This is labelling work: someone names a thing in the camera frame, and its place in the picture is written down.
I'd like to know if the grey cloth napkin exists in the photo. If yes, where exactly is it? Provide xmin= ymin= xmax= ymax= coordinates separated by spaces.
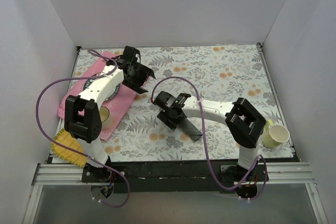
xmin=177 ymin=118 xmax=203 ymax=142

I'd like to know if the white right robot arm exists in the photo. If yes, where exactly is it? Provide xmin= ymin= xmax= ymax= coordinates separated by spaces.
xmin=152 ymin=91 xmax=266 ymax=182

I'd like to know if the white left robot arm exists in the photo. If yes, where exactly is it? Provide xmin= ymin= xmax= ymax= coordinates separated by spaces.
xmin=64 ymin=46 xmax=155 ymax=182

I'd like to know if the pink cloth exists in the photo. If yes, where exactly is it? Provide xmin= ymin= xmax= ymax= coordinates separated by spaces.
xmin=58 ymin=51 xmax=136 ymax=141

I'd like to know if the floral patterned table mat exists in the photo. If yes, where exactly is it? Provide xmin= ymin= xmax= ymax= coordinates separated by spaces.
xmin=102 ymin=45 xmax=283 ymax=162

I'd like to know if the dark round plate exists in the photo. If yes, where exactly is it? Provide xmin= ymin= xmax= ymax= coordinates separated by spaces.
xmin=82 ymin=79 xmax=121 ymax=101

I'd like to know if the cream mug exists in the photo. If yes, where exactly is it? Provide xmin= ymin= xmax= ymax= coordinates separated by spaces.
xmin=99 ymin=106 xmax=113 ymax=130

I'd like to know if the yellow bamboo mat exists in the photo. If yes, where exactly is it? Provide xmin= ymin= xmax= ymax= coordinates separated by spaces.
xmin=51 ymin=128 xmax=87 ymax=168

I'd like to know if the light green mug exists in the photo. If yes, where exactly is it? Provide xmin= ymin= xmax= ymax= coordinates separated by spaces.
xmin=262 ymin=119 xmax=290 ymax=148

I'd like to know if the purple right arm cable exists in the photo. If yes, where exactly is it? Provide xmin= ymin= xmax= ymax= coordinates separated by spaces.
xmin=151 ymin=76 xmax=270 ymax=201

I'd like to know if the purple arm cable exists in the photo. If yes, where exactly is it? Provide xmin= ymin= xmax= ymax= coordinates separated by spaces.
xmin=151 ymin=76 xmax=270 ymax=201
xmin=35 ymin=49 xmax=131 ymax=208

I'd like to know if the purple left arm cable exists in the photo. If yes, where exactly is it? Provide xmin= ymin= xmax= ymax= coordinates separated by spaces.
xmin=35 ymin=49 xmax=131 ymax=208

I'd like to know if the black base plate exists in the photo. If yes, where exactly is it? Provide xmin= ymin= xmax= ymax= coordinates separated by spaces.
xmin=81 ymin=159 xmax=266 ymax=193

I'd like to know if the aluminium frame rail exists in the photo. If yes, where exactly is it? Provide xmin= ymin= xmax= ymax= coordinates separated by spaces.
xmin=24 ymin=44 xmax=328 ymax=223

